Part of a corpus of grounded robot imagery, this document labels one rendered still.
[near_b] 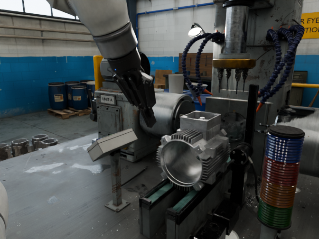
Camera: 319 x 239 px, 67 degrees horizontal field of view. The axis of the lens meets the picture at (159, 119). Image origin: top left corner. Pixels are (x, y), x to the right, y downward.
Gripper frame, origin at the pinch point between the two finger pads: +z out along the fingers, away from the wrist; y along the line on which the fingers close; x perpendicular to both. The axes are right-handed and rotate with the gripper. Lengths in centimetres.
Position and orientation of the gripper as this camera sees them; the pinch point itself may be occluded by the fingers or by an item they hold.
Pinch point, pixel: (148, 115)
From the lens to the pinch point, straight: 68.7
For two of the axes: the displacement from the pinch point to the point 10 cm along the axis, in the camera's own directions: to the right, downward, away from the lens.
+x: -5.2, 6.6, -5.4
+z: 2.9, 7.3, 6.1
